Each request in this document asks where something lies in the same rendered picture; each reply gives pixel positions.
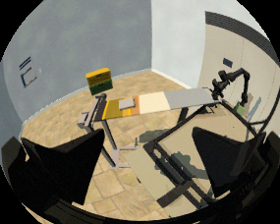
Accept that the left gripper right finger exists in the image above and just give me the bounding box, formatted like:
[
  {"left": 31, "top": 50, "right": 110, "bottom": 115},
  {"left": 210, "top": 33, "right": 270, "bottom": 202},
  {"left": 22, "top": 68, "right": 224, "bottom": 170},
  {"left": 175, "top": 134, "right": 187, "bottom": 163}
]
[{"left": 192, "top": 127, "right": 266, "bottom": 198}]

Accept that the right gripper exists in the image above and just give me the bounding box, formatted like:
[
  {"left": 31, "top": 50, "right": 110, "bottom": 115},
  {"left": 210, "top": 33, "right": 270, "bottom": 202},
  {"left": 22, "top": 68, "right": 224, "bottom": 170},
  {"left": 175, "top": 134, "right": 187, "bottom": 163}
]
[{"left": 211, "top": 80, "right": 226, "bottom": 98}]

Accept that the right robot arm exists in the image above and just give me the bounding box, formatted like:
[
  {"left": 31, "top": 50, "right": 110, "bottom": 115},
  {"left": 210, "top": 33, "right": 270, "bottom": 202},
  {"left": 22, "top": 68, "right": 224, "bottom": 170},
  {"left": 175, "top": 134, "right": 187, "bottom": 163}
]
[{"left": 218, "top": 68, "right": 251, "bottom": 107}]

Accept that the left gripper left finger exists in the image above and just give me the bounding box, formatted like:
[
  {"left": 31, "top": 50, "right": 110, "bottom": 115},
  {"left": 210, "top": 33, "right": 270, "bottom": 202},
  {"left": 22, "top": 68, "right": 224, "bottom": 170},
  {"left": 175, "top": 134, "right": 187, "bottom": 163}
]
[{"left": 21, "top": 129, "right": 105, "bottom": 206}]

